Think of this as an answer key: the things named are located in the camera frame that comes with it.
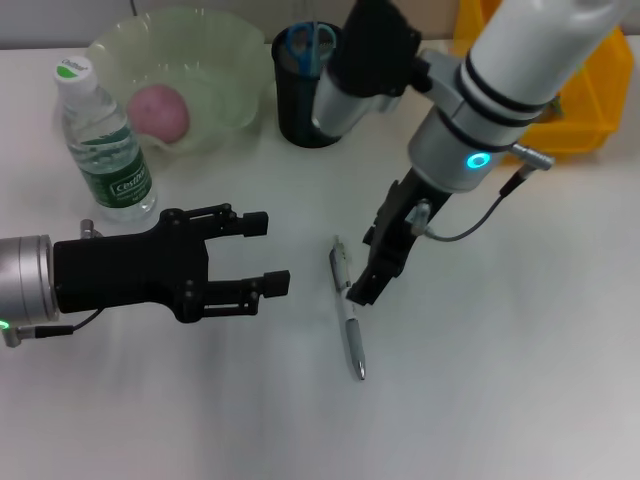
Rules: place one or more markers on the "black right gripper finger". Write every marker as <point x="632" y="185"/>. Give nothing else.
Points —
<point x="372" y="287"/>

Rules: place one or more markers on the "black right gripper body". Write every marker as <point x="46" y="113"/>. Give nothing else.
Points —
<point x="405" y="220"/>

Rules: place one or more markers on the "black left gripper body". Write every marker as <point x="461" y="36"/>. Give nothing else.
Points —
<point x="130" y="275"/>

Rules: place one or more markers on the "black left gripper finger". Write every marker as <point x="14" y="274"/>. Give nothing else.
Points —
<point x="240" y="222"/>
<point x="245" y="292"/>

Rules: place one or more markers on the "silver white ballpoint pen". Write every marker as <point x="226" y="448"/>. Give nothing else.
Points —
<point x="352" y="335"/>

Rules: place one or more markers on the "clear green-label water bottle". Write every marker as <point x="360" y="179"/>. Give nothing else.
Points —
<point x="110" y="160"/>

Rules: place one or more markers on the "pink peach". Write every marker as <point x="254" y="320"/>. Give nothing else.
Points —
<point x="160" y="115"/>

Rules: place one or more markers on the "light blue scissors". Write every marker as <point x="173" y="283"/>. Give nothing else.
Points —
<point x="310" y="50"/>

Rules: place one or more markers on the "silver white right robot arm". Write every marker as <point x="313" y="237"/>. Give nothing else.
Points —
<point x="500" y="95"/>

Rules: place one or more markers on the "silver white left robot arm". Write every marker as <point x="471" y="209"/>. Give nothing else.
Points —
<point x="22" y="280"/>

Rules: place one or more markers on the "black mesh pen holder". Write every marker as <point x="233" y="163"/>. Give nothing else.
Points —
<point x="295" y="115"/>

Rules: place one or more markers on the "translucent green fruit bowl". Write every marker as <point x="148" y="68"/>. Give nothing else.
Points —
<point x="220" y="85"/>

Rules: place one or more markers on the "yellow plastic storage bin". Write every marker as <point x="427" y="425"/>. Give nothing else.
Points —
<point x="590" y="100"/>

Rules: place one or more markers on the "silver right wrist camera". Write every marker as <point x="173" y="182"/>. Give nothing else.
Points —
<point x="365" y="65"/>

